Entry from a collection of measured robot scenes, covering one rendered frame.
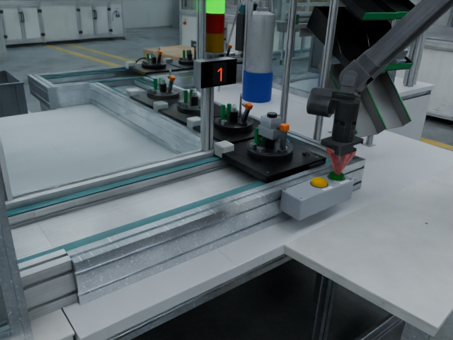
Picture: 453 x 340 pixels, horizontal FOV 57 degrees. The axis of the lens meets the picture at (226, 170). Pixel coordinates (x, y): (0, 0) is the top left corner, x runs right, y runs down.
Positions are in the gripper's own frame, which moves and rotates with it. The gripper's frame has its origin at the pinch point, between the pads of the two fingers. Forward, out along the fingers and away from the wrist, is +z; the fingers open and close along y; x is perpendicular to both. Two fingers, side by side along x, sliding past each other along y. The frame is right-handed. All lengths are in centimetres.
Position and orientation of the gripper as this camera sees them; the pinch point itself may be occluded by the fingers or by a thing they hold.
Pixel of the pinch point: (338, 171)
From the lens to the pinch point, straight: 117.7
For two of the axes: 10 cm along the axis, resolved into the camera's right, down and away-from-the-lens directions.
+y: -7.9, 2.4, -5.7
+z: -0.3, 9.1, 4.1
